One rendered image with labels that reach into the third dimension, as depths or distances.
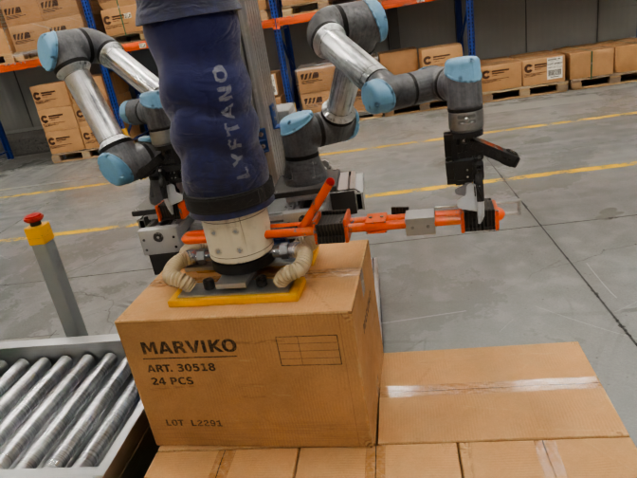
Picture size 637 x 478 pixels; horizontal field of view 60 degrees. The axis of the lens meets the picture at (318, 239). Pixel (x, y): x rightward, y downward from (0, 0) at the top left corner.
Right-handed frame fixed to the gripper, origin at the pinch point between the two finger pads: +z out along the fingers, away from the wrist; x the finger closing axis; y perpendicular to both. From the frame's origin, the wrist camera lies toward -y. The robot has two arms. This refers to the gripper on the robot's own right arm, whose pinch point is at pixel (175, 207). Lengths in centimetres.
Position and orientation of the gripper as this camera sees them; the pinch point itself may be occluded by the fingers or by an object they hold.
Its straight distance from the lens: 179.0
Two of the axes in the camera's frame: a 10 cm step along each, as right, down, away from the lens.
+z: 1.6, 9.2, 3.7
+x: 1.8, -3.9, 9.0
